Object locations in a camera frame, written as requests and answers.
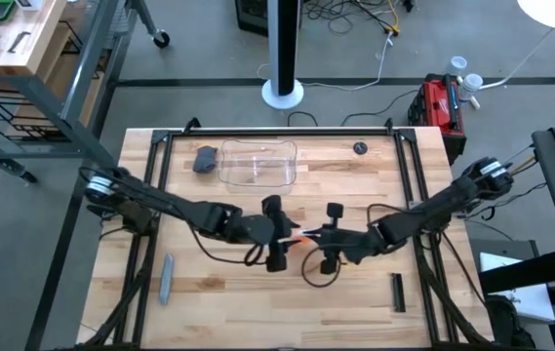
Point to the black aluminium table frame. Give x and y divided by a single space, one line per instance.
282 132

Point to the wooden workbench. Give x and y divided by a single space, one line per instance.
9 49

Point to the single black hex key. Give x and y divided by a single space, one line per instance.
18 42

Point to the black white tower fan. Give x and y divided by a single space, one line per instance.
281 49

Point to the clear plastic bin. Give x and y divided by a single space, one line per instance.
257 166

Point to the short black bar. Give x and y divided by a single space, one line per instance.
398 292

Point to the black caster wheel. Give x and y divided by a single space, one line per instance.
161 39

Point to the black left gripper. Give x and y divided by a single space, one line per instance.
255 229

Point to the small white box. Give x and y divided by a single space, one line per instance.
28 4

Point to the black box on floor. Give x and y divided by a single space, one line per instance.
250 17

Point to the black backpack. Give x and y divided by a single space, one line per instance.
503 322

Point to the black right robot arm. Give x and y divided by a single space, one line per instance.
443 207

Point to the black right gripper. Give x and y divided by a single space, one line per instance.
355 244

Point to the white plastic jar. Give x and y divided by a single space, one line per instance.
457 65
472 84

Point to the clear plastic zip bag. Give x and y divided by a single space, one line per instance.
292 236

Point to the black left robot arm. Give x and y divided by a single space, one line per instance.
160 205

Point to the round black table grommet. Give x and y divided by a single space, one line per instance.
360 148

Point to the red black tool bag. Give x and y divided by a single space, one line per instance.
435 105

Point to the black metal crossbar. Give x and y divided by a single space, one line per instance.
526 273

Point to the white paper sheet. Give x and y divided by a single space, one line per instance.
533 302

